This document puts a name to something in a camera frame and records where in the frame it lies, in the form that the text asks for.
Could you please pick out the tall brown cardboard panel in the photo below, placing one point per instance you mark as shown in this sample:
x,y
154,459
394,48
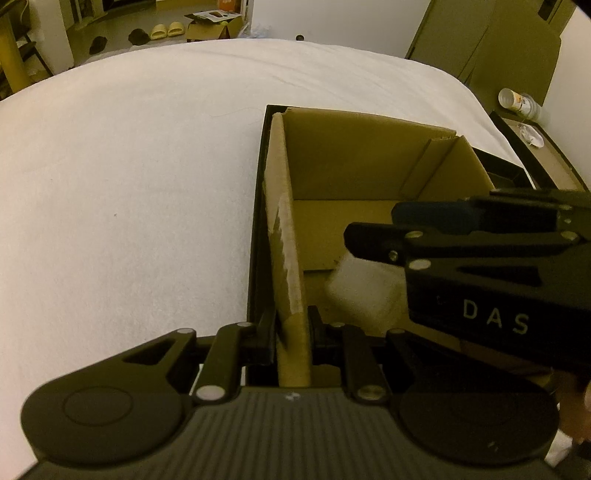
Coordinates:
x,y
498,46

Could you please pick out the yellow slipper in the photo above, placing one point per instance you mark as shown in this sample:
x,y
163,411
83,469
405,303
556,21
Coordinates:
x,y
158,31
176,29

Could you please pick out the person's right hand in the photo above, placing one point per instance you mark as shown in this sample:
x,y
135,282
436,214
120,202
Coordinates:
x,y
577,406

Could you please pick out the black slipper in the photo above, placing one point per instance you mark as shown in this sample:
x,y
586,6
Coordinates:
x,y
138,37
99,44

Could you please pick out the dark nightstand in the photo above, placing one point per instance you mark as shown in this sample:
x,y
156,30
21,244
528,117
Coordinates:
x,y
558,157

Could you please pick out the brown cardboard box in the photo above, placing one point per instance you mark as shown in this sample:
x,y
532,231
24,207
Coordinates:
x,y
360,157

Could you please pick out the black chair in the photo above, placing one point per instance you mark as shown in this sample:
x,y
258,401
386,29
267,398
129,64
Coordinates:
x,y
34,55

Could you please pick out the white paper cup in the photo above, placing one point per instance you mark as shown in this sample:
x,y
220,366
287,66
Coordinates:
x,y
519,104

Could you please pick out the white bunny cube toy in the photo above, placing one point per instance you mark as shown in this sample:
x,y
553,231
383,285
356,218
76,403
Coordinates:
x,y
364,290

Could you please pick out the clear plastic bag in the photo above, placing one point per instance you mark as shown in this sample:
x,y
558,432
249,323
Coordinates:
x,y
258,32

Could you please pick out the black shallow tray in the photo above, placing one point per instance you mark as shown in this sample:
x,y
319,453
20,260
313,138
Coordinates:
x,y
258,221

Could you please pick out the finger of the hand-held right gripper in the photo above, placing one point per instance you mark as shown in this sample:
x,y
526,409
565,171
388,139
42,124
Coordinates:
x,y
434,217
369,242

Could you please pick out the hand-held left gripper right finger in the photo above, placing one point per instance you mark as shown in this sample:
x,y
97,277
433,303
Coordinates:
x,y
317,337

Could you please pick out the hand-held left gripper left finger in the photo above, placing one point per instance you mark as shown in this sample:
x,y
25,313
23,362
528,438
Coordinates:
x,y
267,337

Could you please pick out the open cardboard box with papers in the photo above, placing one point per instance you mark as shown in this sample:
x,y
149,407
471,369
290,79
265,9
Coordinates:
x,y
212,27

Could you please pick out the orange box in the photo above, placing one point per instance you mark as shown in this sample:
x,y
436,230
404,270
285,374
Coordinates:
x,y
227,4

